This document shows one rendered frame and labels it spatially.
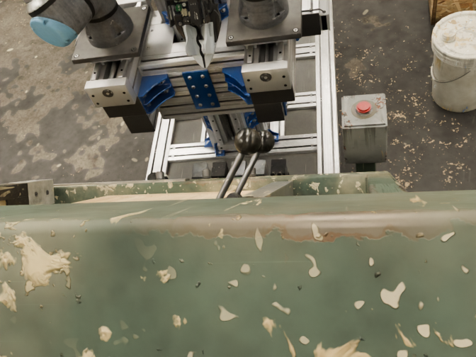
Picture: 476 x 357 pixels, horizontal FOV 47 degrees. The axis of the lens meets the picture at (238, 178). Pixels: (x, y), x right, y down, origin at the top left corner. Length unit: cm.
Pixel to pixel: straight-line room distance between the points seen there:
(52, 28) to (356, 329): 145
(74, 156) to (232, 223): 281
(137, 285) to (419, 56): 281
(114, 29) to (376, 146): 86
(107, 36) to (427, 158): 151
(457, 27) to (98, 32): 156
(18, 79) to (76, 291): 343
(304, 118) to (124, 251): 225
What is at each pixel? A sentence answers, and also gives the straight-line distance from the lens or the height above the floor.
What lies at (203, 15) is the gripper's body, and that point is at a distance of 104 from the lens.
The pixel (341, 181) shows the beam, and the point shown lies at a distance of 144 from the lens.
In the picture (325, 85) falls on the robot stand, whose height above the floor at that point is 23.
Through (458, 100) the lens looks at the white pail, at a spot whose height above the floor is 9.
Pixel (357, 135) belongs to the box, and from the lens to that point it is 153.
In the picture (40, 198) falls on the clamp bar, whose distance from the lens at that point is 162.
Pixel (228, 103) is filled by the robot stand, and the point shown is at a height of 73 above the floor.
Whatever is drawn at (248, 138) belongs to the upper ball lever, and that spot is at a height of 153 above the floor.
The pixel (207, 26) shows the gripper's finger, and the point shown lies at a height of 142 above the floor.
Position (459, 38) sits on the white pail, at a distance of 259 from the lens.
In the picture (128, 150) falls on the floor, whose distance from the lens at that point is 291.
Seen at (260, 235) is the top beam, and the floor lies 189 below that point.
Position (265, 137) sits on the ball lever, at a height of 143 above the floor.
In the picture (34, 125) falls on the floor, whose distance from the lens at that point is 333.
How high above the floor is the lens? 210
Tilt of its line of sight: 54 degrees down
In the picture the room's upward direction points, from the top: 20 degrees counter-clockwise
